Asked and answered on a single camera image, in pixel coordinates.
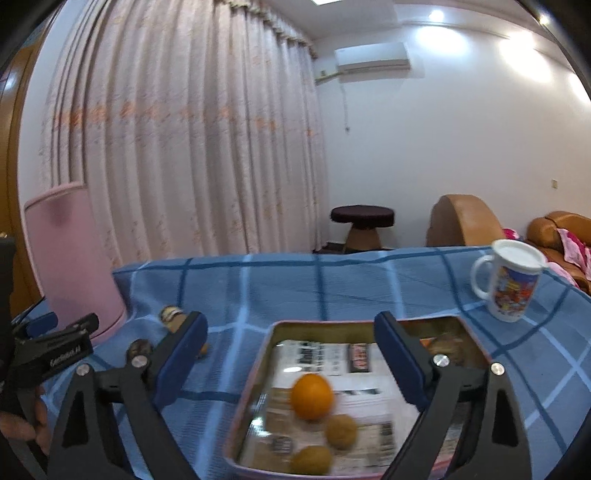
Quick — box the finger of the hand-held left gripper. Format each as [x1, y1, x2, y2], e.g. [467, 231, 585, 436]
[25, 312, 59, 339]
[14, 313, 101, 384]

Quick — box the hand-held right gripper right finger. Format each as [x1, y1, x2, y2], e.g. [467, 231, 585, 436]
[374, 312, 529, 480]

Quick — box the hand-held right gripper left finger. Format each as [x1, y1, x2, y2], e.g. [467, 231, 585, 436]
[48, 310, 209, 480]

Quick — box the pink metal tin box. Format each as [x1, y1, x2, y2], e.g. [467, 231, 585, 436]
[222, 316, 497, 478]

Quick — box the small yellowish tangerine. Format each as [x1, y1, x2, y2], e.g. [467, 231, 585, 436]
[325, 414, 358, 449]
[290, 444, 333, 476]

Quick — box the large orange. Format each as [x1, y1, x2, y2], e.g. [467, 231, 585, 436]
[291, 373, 334, 422]

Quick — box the person's left hand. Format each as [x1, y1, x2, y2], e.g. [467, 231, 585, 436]
[0, 385, 51, 455]

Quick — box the pink cylindrical bin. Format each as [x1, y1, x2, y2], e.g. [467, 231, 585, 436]
[23, 181, 127, 342]

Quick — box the printed paper liner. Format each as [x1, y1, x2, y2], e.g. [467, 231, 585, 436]
[235, 340, 467, 476]

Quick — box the wooden door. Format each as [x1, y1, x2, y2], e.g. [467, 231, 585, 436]
[0, 44, 42, 319]

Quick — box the blue plaid cloth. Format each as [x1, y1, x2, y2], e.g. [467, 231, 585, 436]
[9, 247, 591, 480]

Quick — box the white printed mug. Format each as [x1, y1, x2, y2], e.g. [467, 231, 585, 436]
[470, 239, 548, 323]

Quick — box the dark round stool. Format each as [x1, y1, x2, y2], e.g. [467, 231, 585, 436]
[330, 205, 396, 254]

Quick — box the brown leather armchair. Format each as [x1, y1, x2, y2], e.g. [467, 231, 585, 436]
[426, 194, 506, 248]

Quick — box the white mug lid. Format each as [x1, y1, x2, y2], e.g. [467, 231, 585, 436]
[492, 239, 548, 271]

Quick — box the brown leather sofa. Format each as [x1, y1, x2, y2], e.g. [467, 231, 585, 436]
[526, 211, 591, 296]

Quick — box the pink floral blanket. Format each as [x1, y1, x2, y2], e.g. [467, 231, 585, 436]
[503, 227, 591, 280]

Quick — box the pink floral curtain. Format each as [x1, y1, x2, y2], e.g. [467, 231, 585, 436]
[39, 0, 329, 271]

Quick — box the white air conditioner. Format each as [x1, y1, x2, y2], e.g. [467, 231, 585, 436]
[335, 42, 411, 75]

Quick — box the black cable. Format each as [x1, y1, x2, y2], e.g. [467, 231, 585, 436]
[10, 296, 48, 324]

